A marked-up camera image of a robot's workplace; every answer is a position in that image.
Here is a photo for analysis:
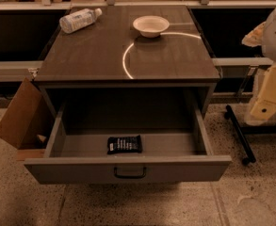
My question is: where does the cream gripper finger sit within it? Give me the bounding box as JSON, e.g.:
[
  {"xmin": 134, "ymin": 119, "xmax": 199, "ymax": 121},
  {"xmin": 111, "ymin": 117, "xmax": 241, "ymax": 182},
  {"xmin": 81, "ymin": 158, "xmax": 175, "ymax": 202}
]
[
  {"xmin": 242, "ymin": 22, "xmax": 266, "ymax": 47},
  {"xmin": 250, "ymin": 62, "xmax": 276, "ymax": 121}
]

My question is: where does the dark rxbar blueberry wrapper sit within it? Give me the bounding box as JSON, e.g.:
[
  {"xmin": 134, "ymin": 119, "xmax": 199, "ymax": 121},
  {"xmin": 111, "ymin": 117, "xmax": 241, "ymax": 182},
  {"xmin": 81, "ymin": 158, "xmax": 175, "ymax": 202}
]
[{"xmin": 107, "ymin": 136, "xmax": 143, "ymax": 154}]

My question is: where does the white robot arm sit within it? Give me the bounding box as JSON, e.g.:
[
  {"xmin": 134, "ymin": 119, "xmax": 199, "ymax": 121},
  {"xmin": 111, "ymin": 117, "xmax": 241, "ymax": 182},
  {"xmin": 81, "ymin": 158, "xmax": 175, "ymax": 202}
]
[{"xmin": 242, "ymin": 8, "xmax": 276, "ymax": 125}]

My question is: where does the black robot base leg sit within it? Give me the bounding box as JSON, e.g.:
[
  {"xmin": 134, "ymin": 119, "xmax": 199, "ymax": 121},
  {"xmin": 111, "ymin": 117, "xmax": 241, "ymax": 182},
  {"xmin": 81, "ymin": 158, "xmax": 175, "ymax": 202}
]
[{"xmin": 224, "ymin": 105, "xmax": 256, "ymax": 166}]

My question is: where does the open grey top drawer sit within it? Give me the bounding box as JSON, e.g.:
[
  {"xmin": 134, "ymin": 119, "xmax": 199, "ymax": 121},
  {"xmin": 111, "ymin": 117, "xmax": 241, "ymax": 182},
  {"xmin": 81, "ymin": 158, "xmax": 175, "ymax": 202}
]
[{"xmin": 24, "ymin": 104, "xmax": 231, "ymax": 184}]

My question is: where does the white bowl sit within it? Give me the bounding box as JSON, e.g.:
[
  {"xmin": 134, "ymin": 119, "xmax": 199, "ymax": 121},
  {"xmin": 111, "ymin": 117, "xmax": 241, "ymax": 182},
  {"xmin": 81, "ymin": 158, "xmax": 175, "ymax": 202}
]
[{"xmin": 133, "ymin": 16, "xmax": 170, "ymax": 38}]

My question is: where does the clear plastic water bottle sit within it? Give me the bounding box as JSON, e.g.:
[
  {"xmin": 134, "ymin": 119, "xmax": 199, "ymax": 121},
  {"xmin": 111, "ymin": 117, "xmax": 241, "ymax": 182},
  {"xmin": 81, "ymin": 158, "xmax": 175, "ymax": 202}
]
[{"xmin": 59, "ymin": 8, "xmax": 103, "ymax": 34}]

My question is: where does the brown cardboard box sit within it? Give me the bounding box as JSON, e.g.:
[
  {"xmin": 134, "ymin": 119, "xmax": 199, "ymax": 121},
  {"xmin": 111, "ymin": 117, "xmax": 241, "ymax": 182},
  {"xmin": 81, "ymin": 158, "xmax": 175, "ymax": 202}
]
[{"xmin": 0, "ymin": 78, "xmax": 54, "ymax": 150}]

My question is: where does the black drawer handle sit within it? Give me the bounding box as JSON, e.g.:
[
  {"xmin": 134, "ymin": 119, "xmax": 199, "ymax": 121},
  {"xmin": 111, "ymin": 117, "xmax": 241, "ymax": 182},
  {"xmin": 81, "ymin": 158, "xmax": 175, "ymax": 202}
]
[{"xmin": 113, "ymin": 167, "xmax": 147, "ymax": 179}]

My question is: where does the grey horizontal rail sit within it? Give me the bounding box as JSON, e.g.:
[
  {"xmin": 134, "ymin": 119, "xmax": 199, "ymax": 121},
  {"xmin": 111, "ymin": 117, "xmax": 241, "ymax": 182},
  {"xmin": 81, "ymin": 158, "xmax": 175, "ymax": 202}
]
[{"xmin": 0, "ymin": 61, "xmax": 42, "ymax": 82}]

